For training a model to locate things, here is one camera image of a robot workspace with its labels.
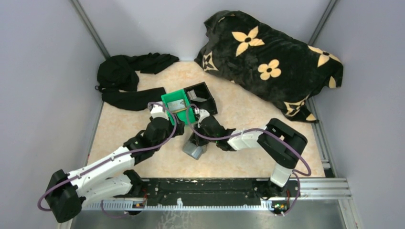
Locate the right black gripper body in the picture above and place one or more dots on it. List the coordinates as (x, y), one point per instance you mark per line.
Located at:
(199, 130)

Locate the green plastic bin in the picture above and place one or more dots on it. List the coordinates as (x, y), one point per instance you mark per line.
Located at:
(176, 95)

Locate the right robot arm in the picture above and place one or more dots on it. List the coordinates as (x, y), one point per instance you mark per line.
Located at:
(280, 141)

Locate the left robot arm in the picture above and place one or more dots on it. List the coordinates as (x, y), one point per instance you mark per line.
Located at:
(111, 176)

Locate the cards in black bin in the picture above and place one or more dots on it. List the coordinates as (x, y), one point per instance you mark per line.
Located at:
(193, 97)

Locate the black plastic bin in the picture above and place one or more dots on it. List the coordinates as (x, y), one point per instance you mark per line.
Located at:
(203, 91)

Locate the black cloth garment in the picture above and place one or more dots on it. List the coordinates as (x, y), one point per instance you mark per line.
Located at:
(118, 79)

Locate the black floral plush blanket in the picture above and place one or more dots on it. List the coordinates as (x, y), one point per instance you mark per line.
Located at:
(268, 63)

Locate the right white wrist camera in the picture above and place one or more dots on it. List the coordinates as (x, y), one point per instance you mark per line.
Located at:
(200, 114)

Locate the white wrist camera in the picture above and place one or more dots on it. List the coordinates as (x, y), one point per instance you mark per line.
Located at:
(200, 114)
(157, 111)

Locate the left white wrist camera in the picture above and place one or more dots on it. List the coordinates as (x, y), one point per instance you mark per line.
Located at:
(157, 111)

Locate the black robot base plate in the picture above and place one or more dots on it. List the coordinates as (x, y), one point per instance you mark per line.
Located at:
(211, 192)

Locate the aluminium frame rail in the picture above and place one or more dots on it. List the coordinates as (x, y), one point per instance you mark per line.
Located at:
(309, 188)

